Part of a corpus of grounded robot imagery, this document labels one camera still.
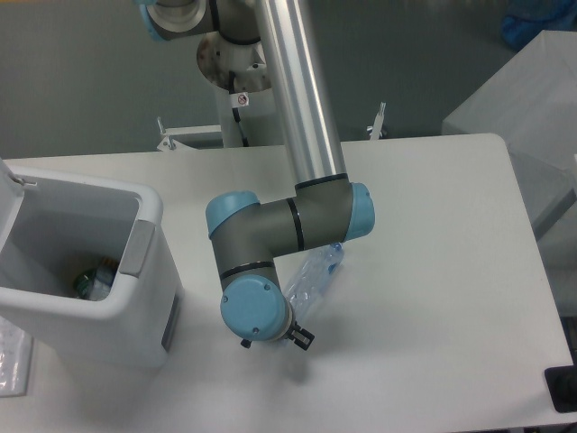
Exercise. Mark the paper sheet in plastic sleeve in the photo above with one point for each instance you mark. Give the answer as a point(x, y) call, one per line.
point(16, 357)

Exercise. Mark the trash inside the can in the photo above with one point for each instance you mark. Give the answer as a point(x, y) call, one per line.
point(95, 284)

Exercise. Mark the white side cabinet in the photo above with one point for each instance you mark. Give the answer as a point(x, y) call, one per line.
point(531, 104)

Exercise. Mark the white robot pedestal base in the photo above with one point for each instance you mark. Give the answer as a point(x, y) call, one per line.
point(247, 114)

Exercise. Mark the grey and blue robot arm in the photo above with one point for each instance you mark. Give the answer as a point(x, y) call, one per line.
point(247, 235)

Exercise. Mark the crushed clear plastic bottle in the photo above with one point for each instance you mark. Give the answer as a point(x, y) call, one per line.
point(310, 282)

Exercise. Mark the white trash can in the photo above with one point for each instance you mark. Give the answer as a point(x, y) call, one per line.
point(86, 267)

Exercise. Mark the blue object in background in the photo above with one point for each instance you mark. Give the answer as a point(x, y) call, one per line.
point(524, 20)

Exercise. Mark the black device at table edge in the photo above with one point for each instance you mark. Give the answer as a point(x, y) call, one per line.
point(561, 383)

